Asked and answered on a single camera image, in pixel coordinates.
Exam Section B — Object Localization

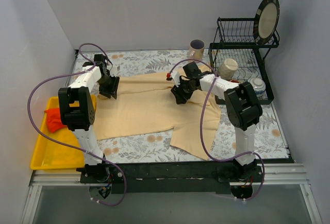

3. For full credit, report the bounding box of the yellow plastic tray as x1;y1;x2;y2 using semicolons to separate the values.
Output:
29;95;97;170

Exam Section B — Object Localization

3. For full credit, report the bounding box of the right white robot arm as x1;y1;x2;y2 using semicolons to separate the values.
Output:
167;60;262;182

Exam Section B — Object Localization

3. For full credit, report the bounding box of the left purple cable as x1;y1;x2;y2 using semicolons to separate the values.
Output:
27;43;127;206

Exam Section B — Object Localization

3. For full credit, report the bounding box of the aluminium frame rail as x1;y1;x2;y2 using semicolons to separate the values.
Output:
27;159;322;223

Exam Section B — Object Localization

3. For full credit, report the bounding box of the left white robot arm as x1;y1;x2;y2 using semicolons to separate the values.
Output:
58;54;120;183

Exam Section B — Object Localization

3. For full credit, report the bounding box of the white blue patterned bowl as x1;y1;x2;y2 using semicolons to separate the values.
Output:
248;77;266;97

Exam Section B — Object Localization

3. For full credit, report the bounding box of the red bowl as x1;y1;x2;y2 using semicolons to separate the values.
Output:
230;79;240;83

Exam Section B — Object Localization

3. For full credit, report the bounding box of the black rimmed beige plate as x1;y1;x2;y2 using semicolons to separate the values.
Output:
253;0;280;45

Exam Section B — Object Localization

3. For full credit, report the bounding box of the pink ceramic mug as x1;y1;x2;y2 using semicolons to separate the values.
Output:
188;39;205;60

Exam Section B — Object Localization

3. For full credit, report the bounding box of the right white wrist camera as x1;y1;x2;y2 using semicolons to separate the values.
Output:
166;71;182;87

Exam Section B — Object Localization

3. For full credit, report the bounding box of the orange red cloth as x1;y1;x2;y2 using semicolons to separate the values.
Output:
44;108;67;133

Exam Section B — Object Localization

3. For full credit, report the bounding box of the beige t shirt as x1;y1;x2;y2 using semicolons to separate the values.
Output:
93;72;221;160

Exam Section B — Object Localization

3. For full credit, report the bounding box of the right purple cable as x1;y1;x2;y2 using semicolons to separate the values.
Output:
170;59;265;201

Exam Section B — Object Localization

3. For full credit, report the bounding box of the cream ceramic cup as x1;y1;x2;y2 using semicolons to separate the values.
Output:
218;58;238;79

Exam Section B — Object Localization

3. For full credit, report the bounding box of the floral table mat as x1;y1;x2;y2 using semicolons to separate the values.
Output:
65;49;289;163

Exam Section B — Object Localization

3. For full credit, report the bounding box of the purple cable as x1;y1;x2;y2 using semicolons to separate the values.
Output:
27;43;127;206
170;59;265;201

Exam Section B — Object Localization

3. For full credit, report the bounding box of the black wire dish rack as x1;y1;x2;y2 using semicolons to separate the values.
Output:
208;18;279;105

